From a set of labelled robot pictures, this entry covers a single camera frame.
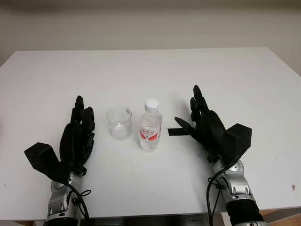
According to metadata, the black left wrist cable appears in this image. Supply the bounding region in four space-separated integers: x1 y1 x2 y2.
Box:
66 180 92 221

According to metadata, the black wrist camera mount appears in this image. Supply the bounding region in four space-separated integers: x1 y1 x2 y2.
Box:
222 123 253 169
24 142 72 184

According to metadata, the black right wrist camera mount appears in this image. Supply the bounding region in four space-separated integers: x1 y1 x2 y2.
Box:
222 123 253 169

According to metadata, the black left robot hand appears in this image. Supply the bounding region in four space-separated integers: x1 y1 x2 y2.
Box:
58 95 96 177

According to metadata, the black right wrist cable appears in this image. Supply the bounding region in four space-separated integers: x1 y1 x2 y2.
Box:
206 160 228 226

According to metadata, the black tape strip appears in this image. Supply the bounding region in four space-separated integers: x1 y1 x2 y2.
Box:
167 128 189 137

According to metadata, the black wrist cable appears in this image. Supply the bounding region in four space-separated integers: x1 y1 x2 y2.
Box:
206 160 228 226
66 180 92 221

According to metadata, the clear water bottle red label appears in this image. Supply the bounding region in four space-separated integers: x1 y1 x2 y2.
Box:
139 98 163 153

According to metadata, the clear glass cup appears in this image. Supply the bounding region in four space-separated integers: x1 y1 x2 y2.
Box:
106 106 132 140

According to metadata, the dark robot torso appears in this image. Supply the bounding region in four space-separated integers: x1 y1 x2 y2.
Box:
79 214 222 226

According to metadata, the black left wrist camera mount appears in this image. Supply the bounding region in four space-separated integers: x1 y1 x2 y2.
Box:
24 142 72 184

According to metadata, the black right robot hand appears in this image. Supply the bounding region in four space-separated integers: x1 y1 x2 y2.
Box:
174 84 228 163

